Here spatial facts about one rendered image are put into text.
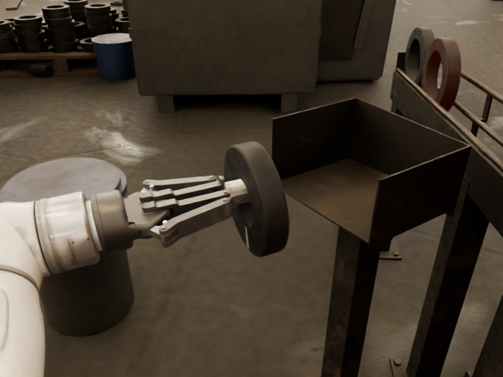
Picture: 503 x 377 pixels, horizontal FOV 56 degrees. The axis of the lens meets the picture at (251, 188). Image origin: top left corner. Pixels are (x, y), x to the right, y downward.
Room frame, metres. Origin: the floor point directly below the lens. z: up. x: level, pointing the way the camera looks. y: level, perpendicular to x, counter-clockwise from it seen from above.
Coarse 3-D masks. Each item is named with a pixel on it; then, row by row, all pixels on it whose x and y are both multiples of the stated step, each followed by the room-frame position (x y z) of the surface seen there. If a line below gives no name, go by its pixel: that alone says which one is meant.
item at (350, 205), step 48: (288, 144) 0.80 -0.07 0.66; (336, 144) 0.87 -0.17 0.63; (384, 144) 0.81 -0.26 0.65; (432, 144) 0.73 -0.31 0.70; (288, 192) 0.74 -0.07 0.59; (336, 192) 0.73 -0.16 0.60; (384, 192) 0.57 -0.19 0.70; (432, 192) 0.63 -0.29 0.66; (384, 240) 0.58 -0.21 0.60; (336, 288) 0.70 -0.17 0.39; (336, 336) 0.69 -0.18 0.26
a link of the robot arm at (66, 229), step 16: (80, 192) 0.48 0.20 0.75; (48, 208) 0.44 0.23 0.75; (64, 208) 0.44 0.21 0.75; (80, 208) 0.44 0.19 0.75; (48, 224) 0.42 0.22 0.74; (64, 224) 0.43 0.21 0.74; (80, 224) 0.43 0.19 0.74; (48, 240) 0.41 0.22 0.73; (64, 240) 0.42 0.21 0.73; (80, 240) 0.42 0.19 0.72; (96, 240) 0.44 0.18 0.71; (48, 256) 0.41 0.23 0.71; (64, 256) 0.41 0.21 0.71; (80, 256) 0.42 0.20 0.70; (96, 256) 0.43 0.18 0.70
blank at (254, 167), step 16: (240, 144) 0.55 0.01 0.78; (256, 144) 0.54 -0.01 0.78; (240, 160) 0.53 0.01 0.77; (256, 160) 0.51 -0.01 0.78; (240, 176) 0.53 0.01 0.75; (256, 176) 0.49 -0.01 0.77; (272, 176) 0.49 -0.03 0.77; (256, 192) 0.48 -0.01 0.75; (272, 192) 0.48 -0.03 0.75; (240, 208) 0.55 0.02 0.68; (256, 208) 0.48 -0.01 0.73; (272, 208) 0.47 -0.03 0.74; (240, 224) 0.54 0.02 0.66; (256, 224) 0.49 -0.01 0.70; (272, 224) 0.46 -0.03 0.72; (288, 224) 0.47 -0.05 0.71; (256, 240) 0.49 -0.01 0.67; (272, 240) 0.46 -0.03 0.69; (256, 256) 0.49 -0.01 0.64
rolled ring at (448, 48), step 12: (432, 48) 1.17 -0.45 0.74; (444, 48) 1.09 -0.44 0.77; (456, 48) 1.08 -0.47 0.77; (432, 60) 1.18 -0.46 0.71; (444, 60) 1.08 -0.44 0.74; (456, 60) 1.06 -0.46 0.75; (432, 72) 1.18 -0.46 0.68; (444, 72) 1.06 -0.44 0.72; (456, 72) 1.04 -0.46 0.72; (432, 84) 1.17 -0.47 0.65; (444, 84) 1.04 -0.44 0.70; (456, 84) 1.04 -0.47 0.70; (432, 96) 1.14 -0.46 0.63; (444, 96) 1.04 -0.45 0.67; (456, 96) 1.04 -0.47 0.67
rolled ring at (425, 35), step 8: (416, 32) 1.32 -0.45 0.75; (424, 32) 1.28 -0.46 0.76; (432, 32) 1.28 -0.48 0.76; (416, 40) 1.34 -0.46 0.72; (424, 40) 1.25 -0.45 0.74; (432, 40) 1.25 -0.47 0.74; (408, 48) 1.38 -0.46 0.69; (416, 48) 1.36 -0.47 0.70; (424, 48) 1.24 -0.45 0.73; (408, 56) 1.37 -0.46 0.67; (416, 56) 1.37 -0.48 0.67; (424, 56) 1.23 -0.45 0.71; (408, 64) 1.36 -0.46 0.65; (416, 64) 1.36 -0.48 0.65; (408, 72) 1.35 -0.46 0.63; (416, 72) 1.35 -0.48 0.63; (416, 80) 1.25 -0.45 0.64
